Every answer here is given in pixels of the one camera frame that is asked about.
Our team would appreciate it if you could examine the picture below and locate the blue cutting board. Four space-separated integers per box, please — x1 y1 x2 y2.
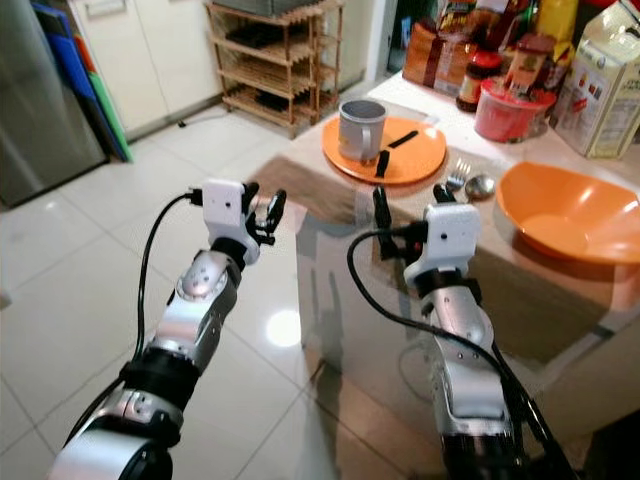
31 1 117 161

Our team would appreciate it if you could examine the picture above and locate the metal spoon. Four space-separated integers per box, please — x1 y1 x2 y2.
462 174 499 202

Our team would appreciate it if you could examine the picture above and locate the brown-capped sauce bottle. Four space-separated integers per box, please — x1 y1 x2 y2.
509 31 559 97

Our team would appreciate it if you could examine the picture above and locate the grey metal appliance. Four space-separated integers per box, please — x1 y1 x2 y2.
209 0 312 17

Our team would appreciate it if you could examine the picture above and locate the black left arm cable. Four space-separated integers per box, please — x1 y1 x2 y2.
133 187 207 363

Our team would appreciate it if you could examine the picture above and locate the black floor cable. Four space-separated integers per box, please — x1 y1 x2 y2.
177 99 222 129

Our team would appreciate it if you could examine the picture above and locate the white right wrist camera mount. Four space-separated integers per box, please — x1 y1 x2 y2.
402 203 484 292

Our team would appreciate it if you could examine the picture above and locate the brown tablecloth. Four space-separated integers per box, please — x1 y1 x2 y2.
244 148 640 368

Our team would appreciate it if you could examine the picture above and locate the wooden slatted rack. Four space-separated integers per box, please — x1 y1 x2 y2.
204 0 345 137

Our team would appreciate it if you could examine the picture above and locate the stainless steel fridge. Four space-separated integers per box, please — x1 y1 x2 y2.
0 0 107 208

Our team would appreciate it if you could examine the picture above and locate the red plastic bowl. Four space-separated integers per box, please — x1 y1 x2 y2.
474 77 559 144

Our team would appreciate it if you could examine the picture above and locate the orange bowl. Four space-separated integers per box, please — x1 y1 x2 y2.
496 160 640 267

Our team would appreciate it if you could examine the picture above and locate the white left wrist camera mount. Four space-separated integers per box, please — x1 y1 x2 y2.
201 178 250 247

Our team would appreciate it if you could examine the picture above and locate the orange plate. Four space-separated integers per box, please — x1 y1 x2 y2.
321 114 449 189

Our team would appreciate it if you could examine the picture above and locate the grey mug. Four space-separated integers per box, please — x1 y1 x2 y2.
337 98 389 165

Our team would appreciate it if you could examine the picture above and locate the red-lidded sauce jar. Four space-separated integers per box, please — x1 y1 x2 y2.
455 51 504 114

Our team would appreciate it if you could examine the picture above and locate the white printed carton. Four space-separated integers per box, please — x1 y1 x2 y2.
554 3 640 160

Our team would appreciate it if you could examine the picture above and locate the green cutting board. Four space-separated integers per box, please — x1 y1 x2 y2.
88 68 134 164

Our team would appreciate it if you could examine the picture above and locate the white kitchen cabinet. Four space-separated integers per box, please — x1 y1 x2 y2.
64 0 212 137

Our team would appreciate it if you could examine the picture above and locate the black tray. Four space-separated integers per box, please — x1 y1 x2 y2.
219 21 277 50

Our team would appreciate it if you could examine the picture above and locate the yellow bottle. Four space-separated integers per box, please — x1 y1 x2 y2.
536 0 584 43

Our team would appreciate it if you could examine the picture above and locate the brown snack bag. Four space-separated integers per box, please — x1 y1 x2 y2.
401 19 478 97

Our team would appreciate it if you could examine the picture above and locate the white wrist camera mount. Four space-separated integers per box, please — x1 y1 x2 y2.
402 203 484 292
201 178 250 247

